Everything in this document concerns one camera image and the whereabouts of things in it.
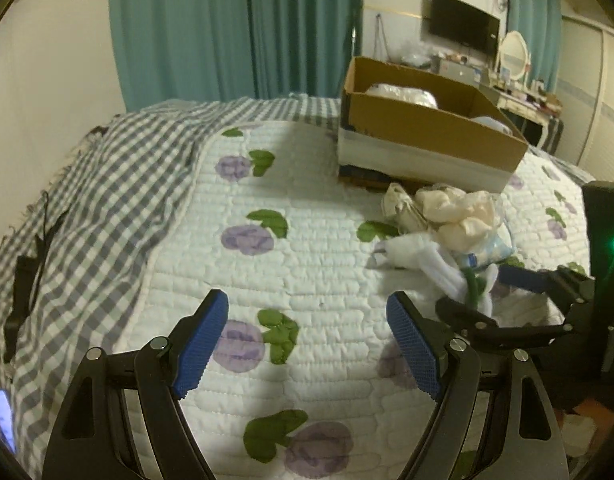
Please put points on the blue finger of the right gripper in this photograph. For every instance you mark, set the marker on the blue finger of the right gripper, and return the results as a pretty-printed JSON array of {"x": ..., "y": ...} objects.
[
  {"x": 563, "y": 281},
  {"x": 484, "y": 332}
]

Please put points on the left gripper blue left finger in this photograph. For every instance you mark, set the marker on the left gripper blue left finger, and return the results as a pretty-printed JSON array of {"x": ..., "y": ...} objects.
[{"x": 194, "y": 339}]

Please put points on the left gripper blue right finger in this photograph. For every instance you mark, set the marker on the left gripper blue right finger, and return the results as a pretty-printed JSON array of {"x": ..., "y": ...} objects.
[{"x": 421, "y": 342}]

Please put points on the blue cloud tissue pack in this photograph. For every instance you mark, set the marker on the blue cloud tissue pack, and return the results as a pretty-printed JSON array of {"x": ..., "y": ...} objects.
[{"x": 495, "y": 248}]

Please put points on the white socks with green trim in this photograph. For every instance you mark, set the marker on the white socks with green trim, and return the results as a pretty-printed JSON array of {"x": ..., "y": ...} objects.
[{"x": 421, "y": 252}]

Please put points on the cream cloth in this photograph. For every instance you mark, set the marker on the cream cloth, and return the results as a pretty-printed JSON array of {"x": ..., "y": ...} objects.
[{"x": 462, "y": 220}]

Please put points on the white patterned plastic bag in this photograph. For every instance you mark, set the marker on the white patterned plastic bag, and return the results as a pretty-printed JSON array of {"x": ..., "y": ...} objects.
[{"x": 399, "y": 207}]

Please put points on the floral tissue pack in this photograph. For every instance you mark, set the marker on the floral tissue pack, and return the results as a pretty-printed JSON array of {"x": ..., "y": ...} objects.
[{"x": 409, "y": 95}]

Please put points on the white floral quilt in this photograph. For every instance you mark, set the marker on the white floral quilt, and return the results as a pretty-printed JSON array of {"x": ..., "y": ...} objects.
[{"x": 306, "y": 381}]

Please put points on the grey checked bed sheet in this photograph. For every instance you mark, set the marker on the grey checked bed sheet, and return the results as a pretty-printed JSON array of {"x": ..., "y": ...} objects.
[{"x": 71, "y": 275}]

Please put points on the white dressing table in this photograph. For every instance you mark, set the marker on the white dressing table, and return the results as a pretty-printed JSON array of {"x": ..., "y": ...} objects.
[{"x": 539, "y": 128}]

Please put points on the white wardrobe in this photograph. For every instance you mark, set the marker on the white wardrobe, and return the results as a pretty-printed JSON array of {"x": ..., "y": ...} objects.
[{"x": 585, "y": 86}]

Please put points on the brown cardboard box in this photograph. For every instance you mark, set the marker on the brown cardboard box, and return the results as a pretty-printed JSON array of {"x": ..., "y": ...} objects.
[{"x": 467, "y": 142}]

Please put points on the smartphone with lit screen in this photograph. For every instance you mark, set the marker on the smartphone with lit screen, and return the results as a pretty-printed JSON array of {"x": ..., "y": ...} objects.
[{"x": 6, "y": 421}]

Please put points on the small grey fridge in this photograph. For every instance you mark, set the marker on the small grey fridge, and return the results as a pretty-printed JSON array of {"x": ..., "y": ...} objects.
[{"x": 474, "y": 75}]

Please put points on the oval vanity mirror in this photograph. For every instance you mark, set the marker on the oval vanity mirror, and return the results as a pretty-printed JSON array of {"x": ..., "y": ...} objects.
[{"x": 513, "y": 56}]

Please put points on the teal curtain right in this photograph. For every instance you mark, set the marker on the teal curtain right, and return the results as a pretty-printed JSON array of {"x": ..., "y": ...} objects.
[{"x": 540, "y": 24}]

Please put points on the teal curtain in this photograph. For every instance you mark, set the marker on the teal curtain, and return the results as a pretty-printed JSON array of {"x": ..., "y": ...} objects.
[
  {"x": 221, "y": 50},
  {"x": 540, "y": 24}
]

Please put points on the teal curtain left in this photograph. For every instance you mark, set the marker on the teal curtain left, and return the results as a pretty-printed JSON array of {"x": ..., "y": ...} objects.
[{"x": 221, "y": 50}]

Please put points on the black wall television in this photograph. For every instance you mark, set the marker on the black wall television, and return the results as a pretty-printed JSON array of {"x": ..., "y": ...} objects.
[{"x": 464, "y": 24}]

